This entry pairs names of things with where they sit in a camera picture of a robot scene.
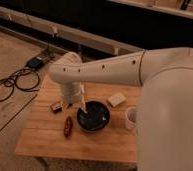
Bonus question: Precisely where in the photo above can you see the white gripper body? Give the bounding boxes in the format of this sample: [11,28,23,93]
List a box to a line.
[60,82,85,104]

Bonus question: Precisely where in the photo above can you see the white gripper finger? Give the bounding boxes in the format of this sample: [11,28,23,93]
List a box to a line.
[80,101,87,114]

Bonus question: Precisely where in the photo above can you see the white ceramic cup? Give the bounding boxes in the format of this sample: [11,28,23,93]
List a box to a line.
[125,107,136,130]

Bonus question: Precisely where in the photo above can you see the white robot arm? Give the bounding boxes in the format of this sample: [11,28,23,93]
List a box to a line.
[49,47,193,171]

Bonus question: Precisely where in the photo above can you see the black round bowl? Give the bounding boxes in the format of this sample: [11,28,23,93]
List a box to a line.
[77,101,110,132]

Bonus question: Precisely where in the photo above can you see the dark rectangular snack bar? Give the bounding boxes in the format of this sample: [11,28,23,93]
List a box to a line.
[50,102,62,114]

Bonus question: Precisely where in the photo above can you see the brown oblong snack packet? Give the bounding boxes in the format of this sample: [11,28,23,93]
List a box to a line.
[64,116,73,137]

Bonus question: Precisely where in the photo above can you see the beige sponge block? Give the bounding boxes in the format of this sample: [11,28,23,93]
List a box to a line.
[108,93,126,107]

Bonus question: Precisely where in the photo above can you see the wooden table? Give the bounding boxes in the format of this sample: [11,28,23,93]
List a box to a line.
[15,77,140,163]

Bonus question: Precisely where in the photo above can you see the black power adapter box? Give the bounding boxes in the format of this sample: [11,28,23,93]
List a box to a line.
[26,57,44,70]

